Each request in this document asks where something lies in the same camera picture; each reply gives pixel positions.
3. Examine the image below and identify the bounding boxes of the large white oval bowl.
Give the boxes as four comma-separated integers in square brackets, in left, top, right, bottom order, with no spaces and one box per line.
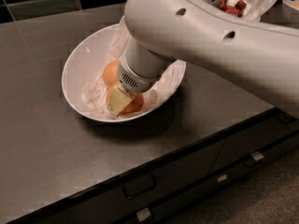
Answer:
[61,23,187,123]

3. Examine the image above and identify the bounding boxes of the black lower drawer front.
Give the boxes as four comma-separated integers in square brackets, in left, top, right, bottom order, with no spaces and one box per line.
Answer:
[112,131,299,224]

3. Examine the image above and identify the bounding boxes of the black right drawer front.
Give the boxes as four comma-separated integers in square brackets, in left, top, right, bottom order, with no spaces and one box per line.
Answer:
[208,107,299,175]

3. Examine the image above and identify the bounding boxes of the orange fruit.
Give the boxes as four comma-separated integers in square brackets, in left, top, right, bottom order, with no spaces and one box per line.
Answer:
[102,60,120,87]
[105,82,145,117]

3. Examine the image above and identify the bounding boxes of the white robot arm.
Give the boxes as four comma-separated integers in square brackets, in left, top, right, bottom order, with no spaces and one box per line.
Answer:
[107,0,299,118]

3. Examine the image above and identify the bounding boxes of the white rounded gripper body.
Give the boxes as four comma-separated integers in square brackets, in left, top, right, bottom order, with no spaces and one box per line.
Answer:
[117,55,156,93]

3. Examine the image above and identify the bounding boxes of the crumpled white paper napkin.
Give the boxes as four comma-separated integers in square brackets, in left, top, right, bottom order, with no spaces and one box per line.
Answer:
[81,18,186,119]

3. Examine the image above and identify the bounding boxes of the black left drawer front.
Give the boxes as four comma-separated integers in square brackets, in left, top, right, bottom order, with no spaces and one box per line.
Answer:
[8,141,222,224]

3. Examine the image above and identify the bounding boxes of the black drawer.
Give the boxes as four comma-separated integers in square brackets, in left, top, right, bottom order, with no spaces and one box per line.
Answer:
[8,141,222,224]
[112,131,299,224]
[208,107,299,175]

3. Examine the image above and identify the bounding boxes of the white bowl with strawberries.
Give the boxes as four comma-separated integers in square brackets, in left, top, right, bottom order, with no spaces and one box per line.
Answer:
[282,0,299,23]

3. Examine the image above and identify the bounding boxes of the red strawberries pile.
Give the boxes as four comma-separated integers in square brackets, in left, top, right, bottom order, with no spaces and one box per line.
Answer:
[219,0,247,17]

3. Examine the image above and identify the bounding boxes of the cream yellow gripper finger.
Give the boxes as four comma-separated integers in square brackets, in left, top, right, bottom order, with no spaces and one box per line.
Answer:
[107,83,136,118]

